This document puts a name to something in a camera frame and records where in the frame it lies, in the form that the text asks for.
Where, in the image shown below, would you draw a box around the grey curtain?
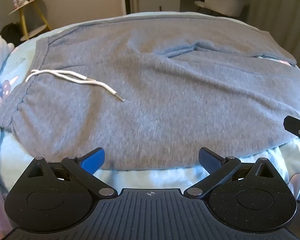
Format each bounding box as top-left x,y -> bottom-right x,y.
247,0 -> 300,77

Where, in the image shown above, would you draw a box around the yellow-legged side table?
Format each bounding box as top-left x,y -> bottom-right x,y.
8,0 -> 53,41

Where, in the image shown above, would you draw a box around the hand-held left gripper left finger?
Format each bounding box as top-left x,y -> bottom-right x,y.
28,147 -> 118,198

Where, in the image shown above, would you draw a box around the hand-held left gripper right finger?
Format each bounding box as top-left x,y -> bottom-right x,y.
183,147 -> 276,198

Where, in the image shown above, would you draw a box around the black bag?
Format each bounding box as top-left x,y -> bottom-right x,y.
0,22 -> 24,48

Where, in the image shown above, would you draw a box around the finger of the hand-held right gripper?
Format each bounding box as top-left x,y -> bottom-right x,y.
283,116 -> 300,138

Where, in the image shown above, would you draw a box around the grey pants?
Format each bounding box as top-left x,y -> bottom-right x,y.
0,14 -> 300,172

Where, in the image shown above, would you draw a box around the white cushioned chair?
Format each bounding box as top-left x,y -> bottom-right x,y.
194,0 -> 252,18

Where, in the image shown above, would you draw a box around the light blue printed bed sheet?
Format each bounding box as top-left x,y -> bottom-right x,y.
0,11 -> 300,205

